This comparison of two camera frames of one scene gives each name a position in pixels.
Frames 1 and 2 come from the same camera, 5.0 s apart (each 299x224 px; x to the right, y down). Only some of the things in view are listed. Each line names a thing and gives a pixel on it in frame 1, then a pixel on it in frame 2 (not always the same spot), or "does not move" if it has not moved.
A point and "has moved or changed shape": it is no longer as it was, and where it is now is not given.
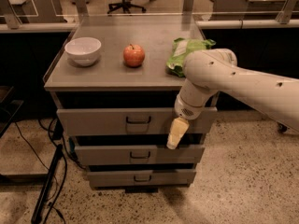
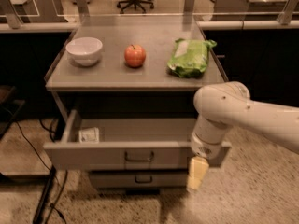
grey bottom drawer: x=136 y=178 does not move
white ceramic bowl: x=83 y=50 does not move
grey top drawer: x=128 y=121 has moved or changed shape
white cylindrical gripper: x=184 y=110 to x=202 y=148
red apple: x=134 y=55 does not move
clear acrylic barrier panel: x=149 y=0 does not move
